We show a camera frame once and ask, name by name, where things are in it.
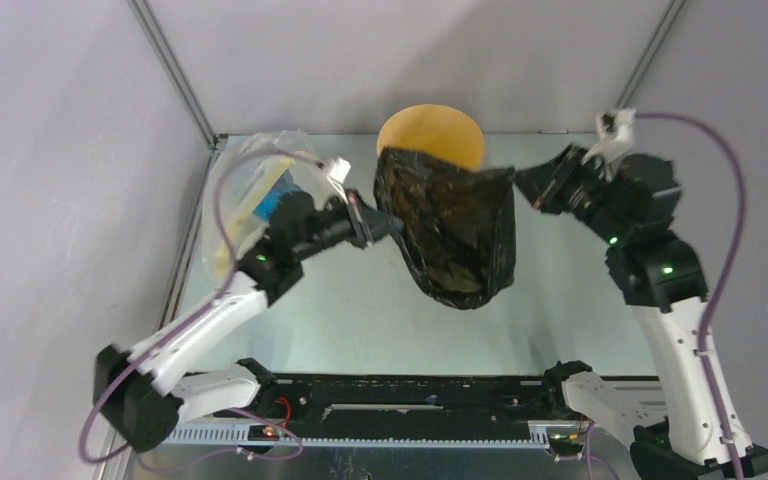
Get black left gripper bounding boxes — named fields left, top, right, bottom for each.
left=292, top=188, right=402, bottom=262

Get black trash bag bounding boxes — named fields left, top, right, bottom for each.
left=373, top=147, right=517, bottom=310

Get clear plastic bag yellow rim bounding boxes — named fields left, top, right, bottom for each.
left=201, top=130, right=336, bottom=284

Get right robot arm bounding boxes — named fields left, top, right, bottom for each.
left=514, top=145, right=768, bottom=479

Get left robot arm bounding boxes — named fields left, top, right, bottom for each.
left=93, top=189, right=403, bottom=453

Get blue trash bag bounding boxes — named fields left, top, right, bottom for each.
left=253, top=171, right=300, bottom=222

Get cream yellow trash bin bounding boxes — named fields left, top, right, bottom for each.
left=376, top=104, right=486, bottom=171

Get left circuit board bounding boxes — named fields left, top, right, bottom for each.
left=247, top=425, right=286, bottom=442

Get circuit board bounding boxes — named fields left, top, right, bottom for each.
left=547, top=433, right=588, bottom=462
left=247, top=425, right=286, bottom=442

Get right circuit board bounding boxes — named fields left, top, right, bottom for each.
left=547, top=433, right=588, bottom=462

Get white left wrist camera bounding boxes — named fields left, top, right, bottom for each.
left=321, top=157, right=351, bottom=203

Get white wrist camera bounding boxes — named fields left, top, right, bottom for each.
left=582, top=108, right=636, bottom=181
left=321, top=157, right=351, bottom=203

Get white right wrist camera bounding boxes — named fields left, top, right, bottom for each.
left=582, top=108, right=636, bottom=181

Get right aluminium frame post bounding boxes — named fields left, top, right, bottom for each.
left=614, top=0, right=690, bottom=109

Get aluminium frame post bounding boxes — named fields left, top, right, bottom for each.
left=126, top=0, right=217, bottom=148
left=614, top=0, right=690, bottom=109

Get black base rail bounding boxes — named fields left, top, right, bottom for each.
left=247, top=361, right=591, bottom=445

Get left aluminium frame post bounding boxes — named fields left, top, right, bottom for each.
left=126, top=0, right=217, bottom=148

